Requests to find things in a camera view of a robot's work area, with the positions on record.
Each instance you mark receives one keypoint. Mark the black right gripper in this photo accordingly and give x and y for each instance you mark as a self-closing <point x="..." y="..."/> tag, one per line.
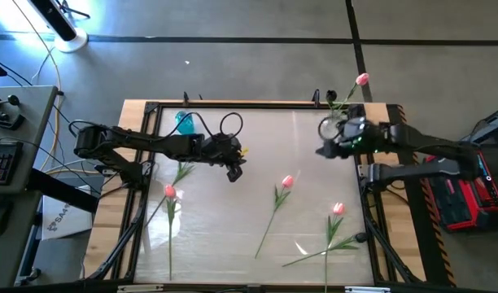
<point x="355" y="138"/>

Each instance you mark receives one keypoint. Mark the black round knob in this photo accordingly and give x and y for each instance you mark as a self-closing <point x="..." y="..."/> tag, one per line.
<point x="14" y="100"/>

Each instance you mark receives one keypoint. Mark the clear glass vase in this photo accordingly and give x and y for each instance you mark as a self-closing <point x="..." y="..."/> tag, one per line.
<point x="327" y="129"/>

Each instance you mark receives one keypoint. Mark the white tower fan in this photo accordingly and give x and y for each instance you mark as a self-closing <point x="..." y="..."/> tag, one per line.
<point x="72" y="42"/>

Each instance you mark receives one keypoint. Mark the black desk support beam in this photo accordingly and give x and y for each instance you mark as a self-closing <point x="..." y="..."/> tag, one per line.
<point x="70" y="197"/>

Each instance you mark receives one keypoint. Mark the grey desk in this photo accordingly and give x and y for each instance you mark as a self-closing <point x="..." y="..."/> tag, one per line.
<point x="33" y="122"/>

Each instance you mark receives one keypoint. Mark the black aluminium table frame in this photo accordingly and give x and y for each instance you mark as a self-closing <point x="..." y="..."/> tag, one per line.
<point x="253" y="105"/>

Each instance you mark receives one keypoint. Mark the red black power station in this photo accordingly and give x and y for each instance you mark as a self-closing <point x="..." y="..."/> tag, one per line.
<point x="464" y="203"/>

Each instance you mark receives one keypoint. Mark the black desk mount clamp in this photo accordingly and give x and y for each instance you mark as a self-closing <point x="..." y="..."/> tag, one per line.
<point x="11" y="122"/>

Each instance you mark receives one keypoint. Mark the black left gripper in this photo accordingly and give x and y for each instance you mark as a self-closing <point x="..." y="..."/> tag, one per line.
<point x="222" y="152"/>

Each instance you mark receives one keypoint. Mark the black keyboard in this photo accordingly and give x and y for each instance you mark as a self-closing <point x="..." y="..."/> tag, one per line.
<point x="3" y="163"/>

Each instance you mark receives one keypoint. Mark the black yellow hazard strip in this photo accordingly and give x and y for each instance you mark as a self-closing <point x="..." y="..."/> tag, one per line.
<point x="432" y="244"/>

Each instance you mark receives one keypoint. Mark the yellow tape tag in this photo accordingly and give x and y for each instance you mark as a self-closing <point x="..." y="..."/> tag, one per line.
<point x="245" y="151"/>

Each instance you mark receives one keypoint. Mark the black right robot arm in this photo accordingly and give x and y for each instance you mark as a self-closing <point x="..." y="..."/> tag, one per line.
<point x="420" y="173"/>

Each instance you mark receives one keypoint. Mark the dark grey cart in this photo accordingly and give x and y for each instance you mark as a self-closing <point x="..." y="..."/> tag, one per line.
<point x="493" y="126"/>

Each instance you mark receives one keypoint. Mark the silver metal bracket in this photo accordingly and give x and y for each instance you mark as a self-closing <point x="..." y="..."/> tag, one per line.
<point x="367" y="289"/>
<point x="139" y="288"/>

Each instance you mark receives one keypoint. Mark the white printed box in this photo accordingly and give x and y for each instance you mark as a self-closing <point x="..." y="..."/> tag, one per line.
<point x="64" y="219"/>

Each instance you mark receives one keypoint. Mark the black artificial tulip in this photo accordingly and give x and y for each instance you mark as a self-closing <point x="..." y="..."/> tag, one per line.
<point x="184" y="171"/>
<point x="331" y="96"/>

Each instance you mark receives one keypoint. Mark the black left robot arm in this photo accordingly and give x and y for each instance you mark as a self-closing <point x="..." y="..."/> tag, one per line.
<point x="151" y="142"/>

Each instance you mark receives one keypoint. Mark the blue glass vase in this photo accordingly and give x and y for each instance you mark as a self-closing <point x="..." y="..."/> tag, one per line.
<point x="185" y="128"/>

